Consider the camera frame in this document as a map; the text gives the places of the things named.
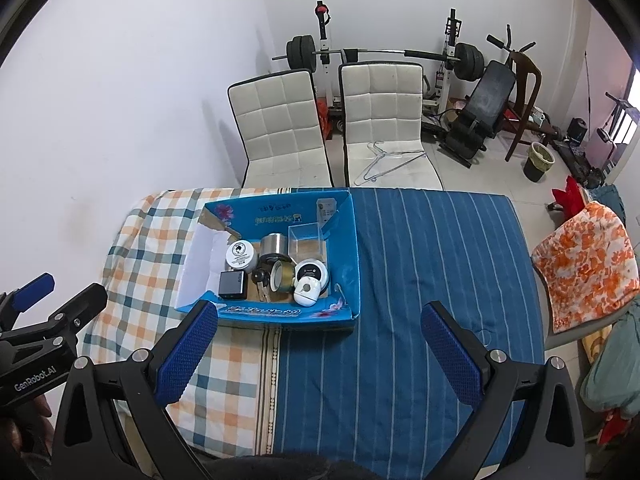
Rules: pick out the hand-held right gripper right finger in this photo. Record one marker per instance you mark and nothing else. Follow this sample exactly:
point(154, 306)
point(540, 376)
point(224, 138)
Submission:
point(452, 355)

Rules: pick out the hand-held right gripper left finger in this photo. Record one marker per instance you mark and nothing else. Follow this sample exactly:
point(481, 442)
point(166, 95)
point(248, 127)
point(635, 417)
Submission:
point(187, 350)

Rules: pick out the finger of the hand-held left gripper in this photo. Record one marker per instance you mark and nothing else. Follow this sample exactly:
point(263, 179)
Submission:
point(82, 307)
point(31, 290)

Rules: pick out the black square box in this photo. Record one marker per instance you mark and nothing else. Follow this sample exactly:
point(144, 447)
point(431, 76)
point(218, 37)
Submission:
point(233, 285)

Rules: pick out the small white round device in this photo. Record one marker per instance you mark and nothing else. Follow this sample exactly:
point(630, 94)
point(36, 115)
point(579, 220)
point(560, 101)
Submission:
point(306, 292)

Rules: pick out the blue cardboard box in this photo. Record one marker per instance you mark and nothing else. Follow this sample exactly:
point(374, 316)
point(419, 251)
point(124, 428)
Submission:
point(346, 265)

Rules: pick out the white round device black top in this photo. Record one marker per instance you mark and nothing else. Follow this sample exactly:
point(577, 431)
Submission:
point(312, 270)

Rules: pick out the clear plastic box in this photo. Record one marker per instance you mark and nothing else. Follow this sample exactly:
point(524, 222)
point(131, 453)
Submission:
point(307, 247)

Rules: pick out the person's left hand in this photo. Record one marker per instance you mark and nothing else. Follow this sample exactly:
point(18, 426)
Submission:
point(22, 430)

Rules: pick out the orange plaid blanket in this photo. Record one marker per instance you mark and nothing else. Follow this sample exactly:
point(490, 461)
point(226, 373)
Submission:
point(145, 260)

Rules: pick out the blue striped blanket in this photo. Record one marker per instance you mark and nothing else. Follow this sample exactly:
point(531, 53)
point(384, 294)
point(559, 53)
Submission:
point(400, 260)

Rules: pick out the steel cylinder tin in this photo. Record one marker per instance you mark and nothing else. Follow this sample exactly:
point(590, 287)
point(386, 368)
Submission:
point(274, 247)

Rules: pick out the green cloth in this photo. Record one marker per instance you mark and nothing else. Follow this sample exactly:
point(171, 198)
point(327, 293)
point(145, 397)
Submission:
point(615, 360)

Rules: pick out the orange floral cloth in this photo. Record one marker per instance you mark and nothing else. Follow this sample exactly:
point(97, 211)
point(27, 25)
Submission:
point(590, 260)

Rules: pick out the red cloth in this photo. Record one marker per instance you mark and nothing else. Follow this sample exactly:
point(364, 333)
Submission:
point(570, 197)

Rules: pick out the woven waste basket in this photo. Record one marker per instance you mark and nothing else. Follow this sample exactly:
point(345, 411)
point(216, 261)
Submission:
point(539, 160)

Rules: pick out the white padded chair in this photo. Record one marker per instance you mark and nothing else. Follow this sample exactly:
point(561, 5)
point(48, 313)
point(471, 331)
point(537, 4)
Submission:
point(280, 120)
point(385, 105)

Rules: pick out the red bag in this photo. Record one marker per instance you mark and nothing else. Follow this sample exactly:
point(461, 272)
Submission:
point(323, 120)

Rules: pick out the black weight bench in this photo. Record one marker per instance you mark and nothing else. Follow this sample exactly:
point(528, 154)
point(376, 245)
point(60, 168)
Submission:
point(490, 90)

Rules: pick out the window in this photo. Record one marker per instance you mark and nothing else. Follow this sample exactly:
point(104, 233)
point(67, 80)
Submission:
point(627, 122)

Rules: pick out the brown wooden chair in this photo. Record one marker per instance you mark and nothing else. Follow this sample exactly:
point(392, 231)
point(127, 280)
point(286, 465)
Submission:
point(531, 67)

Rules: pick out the black barbell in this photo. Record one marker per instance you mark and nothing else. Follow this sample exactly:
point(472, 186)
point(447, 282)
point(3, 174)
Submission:
point(380, 52)

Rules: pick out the white barbell rack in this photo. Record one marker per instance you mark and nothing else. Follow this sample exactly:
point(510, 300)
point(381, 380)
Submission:
point(452, 35)

